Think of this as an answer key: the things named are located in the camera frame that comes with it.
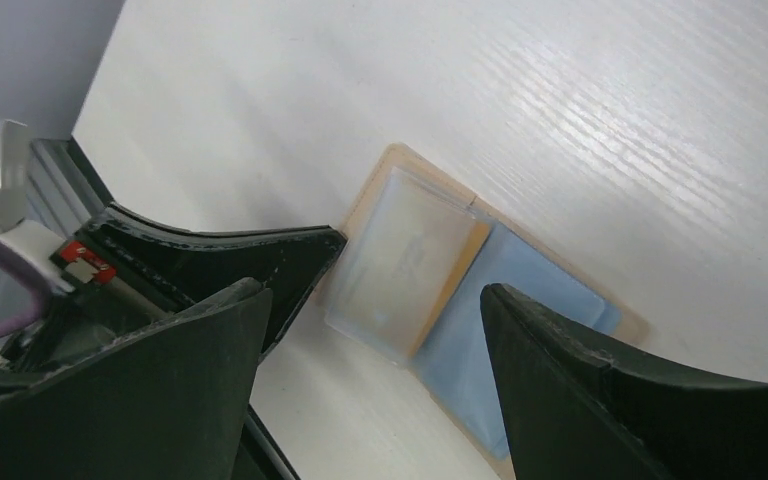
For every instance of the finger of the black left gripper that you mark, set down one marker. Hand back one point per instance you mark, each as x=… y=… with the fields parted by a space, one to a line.
x=175 y=268

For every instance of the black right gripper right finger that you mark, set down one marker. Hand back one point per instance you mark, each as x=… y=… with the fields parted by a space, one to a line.
x=579 y=404

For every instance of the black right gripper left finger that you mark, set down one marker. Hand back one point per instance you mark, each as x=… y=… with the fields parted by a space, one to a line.
x=166 y=402

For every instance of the light blue card sleeves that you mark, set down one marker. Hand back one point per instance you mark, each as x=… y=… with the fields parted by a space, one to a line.
x=463 y=331

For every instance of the gold VIP card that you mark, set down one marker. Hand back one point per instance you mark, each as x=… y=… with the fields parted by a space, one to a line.
x=394 y=281

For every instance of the aluminium frame rail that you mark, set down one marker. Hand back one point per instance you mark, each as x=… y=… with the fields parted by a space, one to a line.
x=64 y=189

